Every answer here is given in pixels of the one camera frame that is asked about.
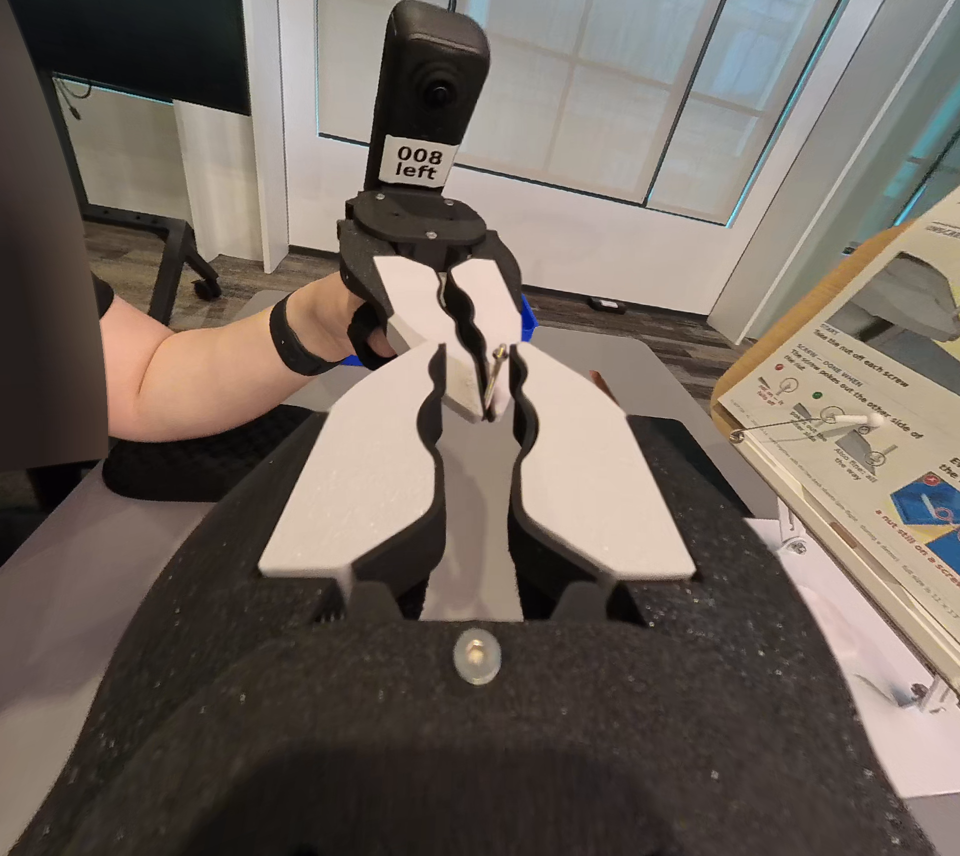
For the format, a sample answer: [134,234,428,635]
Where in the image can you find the black display cable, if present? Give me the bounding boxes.
[51,72,95,122]

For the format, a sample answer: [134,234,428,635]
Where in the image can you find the black wrist rest pad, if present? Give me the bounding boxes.
[101,402,320,503]

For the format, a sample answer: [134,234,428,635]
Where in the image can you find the black wristband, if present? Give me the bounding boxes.
[268,292,350,377]

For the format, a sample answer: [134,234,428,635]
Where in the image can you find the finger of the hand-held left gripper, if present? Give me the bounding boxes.
[448,260,524,422]
[372,255,489,421]

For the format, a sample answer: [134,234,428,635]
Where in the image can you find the black display floor stand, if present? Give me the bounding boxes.
[81,202,224,326]

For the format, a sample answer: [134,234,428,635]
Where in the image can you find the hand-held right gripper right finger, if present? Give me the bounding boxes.
[508,342,699,598]

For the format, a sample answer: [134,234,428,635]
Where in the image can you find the person's left hand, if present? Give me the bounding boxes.
[288,270,400,377]

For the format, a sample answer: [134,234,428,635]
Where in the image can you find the thin metal screw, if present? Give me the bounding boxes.
[483,344,511,422]

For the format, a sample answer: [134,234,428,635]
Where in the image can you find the white stand base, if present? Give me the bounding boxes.
[738,496,960,801]

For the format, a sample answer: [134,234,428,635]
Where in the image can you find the glass window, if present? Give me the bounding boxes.
[315,0,897,227]

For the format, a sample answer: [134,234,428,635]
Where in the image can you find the person's left forearm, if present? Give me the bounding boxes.
[96,297,331,441]

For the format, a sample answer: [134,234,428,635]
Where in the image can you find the grey desk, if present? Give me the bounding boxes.
[0,325,785,823]

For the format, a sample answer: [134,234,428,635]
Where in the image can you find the wooden backing board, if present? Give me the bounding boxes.
[708,220,920,415]

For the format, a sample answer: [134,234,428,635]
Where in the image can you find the printed instruction sheet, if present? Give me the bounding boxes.
[716,185,960,692]

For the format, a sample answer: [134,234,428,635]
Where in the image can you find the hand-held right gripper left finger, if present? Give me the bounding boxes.
[257,343,450,598]

